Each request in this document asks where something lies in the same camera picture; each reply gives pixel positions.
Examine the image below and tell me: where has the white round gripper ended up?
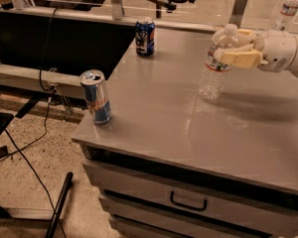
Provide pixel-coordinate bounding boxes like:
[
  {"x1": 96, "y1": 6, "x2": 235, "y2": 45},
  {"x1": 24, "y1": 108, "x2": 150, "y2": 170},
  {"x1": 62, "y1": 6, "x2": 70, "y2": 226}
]
[{"x1": 214, "y1": 29, "x2": 297, "y2": 72}]

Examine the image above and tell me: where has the clear plastic water bottle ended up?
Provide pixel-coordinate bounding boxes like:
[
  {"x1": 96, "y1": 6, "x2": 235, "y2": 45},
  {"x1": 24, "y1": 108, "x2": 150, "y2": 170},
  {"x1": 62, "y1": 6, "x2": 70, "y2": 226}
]
[{"x1": 198, "y1": 24, "x2": 237, "y2": 101}]

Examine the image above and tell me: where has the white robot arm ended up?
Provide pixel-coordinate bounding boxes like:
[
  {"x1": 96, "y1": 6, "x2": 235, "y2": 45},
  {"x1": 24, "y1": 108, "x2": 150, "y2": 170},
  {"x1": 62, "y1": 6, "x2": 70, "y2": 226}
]
[{"x1": 215, "y1": 30, "x2": 298, "y2": 78}]

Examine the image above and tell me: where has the background water bottle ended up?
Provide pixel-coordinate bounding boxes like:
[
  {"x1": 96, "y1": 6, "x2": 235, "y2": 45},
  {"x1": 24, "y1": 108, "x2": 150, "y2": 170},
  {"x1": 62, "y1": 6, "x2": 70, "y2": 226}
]
[{"x1": 273, "y1": 0, "x2": 298, "y2": 31}]

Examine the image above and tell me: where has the blue Pepsi soda can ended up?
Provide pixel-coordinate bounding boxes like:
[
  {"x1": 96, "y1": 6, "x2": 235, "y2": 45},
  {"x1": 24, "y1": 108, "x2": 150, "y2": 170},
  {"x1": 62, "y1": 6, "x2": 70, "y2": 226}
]
[{"x1": 135, "y1": 17, "x2": 155, "y2": 56}]

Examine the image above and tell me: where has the grey drawer cabinet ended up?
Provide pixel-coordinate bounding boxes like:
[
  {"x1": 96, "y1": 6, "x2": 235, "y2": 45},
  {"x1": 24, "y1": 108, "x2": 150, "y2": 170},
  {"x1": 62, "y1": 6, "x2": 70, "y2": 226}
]
[{"x1": 73, "y1": 30, "x2": 298, "y2": 238}]

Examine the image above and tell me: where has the tall Red Bull can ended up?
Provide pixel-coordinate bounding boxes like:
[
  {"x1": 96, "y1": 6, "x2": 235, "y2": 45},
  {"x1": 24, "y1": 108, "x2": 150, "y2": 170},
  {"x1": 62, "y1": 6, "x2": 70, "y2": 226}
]
[{"x1": 80, "y1": 69, "x2": 111, "y2": 126}]

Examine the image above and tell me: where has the black desk panel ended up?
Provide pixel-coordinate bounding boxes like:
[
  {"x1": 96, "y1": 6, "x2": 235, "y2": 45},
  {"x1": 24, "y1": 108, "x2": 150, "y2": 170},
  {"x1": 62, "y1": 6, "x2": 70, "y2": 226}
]
[{"x1": 0, "y1": 11, "x2": 135, "y2": 77}]

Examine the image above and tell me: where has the black pole on floor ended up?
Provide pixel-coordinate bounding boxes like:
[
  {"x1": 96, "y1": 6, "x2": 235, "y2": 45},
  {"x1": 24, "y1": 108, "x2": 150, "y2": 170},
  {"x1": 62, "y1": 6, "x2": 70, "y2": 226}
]
[{"x1": 45, "y1": 172, "x2": 74, "y2": 238}]

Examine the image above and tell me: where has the grey metal post right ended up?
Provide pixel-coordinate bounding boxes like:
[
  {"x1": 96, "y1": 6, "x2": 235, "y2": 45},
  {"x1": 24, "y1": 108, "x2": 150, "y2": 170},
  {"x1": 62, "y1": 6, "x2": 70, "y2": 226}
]
[{"x1": 228, "y1": 0, "x2": 248, "y2": 27}]

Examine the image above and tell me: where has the grey metal post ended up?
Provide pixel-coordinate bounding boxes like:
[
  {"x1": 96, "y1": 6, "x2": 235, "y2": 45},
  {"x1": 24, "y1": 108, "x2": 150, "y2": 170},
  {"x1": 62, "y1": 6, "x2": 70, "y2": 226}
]
[
  {"x1": 228, "y1": 0, "x2": 248, "y2": 27},
  {"x1": 111, "y1": 0, "x2": 124, "y2": 20}
]

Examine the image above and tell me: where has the black drawer handle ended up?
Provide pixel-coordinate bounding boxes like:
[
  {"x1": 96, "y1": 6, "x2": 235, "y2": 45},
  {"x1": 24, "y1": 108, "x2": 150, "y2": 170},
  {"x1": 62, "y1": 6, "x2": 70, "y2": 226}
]
[{"x1": 169, "y1": 191, "x2": 208, "y2": 212}]

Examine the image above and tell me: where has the black hanging power cable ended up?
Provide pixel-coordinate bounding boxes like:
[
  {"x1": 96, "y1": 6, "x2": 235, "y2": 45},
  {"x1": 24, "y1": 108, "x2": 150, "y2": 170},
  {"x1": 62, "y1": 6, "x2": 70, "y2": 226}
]
[{"x1": 38, "y1": 7, "x2": 63, "y2": 94}]

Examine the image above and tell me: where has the black cable on floor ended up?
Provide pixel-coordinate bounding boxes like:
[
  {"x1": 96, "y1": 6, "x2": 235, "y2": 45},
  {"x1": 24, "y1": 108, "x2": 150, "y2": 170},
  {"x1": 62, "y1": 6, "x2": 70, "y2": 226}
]
[{"x1": 0, "y1": 96, "x2": 68, "y2": 238}]

